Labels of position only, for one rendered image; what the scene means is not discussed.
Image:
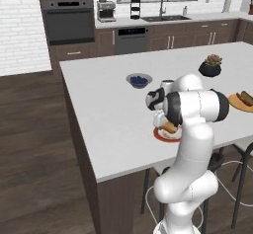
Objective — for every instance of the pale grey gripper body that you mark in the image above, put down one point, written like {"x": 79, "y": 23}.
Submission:
{"x": 158, "y": 117}

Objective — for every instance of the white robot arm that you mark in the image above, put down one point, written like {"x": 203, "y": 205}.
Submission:
{"x": 194, "y": 145}

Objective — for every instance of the red plate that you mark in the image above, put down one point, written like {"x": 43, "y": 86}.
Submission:
{"x": 164, "y": 138}

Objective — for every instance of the blue bowl with blueberries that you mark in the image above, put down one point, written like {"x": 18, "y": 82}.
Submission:
{"x": 139, "y": 80}

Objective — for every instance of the dark brown sausage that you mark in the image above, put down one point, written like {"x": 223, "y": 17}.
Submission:
{"x": 247, "y": 97}

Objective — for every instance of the succulent in black pot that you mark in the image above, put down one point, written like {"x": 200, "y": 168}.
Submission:
{"x": 210, "y": 67}

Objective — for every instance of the black dishwasher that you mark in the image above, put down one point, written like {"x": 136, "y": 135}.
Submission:
{"x": 131, "y": 41}

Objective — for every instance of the dark wood base cupboards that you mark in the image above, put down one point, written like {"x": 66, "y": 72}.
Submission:
{"x": 194, "y": 35}

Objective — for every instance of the dark wood kitchen island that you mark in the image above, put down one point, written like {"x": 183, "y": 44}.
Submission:
{"x": 115, "y": 205}

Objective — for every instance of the dark sink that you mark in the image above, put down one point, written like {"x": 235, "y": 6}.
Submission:
{"x": 166, "y": 18}

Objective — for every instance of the dark wood oven cabinet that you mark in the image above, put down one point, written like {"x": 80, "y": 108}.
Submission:
{"x": 74, "y": 55}

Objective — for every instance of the white soap bottle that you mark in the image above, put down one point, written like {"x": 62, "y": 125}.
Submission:
{"x": 185, "y": 11}

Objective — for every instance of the grey tap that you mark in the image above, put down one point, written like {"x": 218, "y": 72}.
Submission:
{"x": 162, "y": 7}

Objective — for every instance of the silver coffee machine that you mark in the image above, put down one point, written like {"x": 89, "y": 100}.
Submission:
{"x": 106, "y": 11}

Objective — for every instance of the black wall oven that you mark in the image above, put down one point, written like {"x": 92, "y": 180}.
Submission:
{"x": 68, "y": 20}

